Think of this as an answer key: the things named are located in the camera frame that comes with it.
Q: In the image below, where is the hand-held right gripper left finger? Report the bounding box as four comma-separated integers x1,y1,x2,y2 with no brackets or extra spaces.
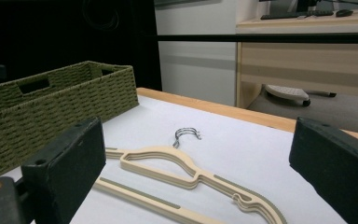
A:
21,116,107,224

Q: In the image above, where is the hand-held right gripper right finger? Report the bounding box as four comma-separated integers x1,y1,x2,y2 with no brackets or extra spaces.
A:
288,116,358,224

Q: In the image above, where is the beige clothes hanger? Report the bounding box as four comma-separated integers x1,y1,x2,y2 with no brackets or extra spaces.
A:
94,126,288,224
94,127,288,224
94,128,288,224

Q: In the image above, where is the green woven basket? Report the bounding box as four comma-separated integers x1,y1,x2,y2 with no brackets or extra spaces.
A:
0,60,140,177

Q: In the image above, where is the light wooden desk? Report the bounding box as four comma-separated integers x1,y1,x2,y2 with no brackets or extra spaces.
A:
235,8,358,110

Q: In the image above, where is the black curtain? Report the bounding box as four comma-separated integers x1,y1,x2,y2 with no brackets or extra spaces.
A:
0,0,163,91

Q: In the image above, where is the black computer mouse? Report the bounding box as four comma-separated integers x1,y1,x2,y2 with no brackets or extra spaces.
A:
335,8,354,18

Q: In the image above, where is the black keyboard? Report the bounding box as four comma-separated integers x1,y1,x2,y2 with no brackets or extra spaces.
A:
259,9,335,21

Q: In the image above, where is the white cabinet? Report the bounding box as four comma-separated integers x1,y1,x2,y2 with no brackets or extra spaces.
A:
154,0,239,107

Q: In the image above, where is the black horizontal frame bar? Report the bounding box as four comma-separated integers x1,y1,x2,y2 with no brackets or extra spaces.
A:
156,32,358,45

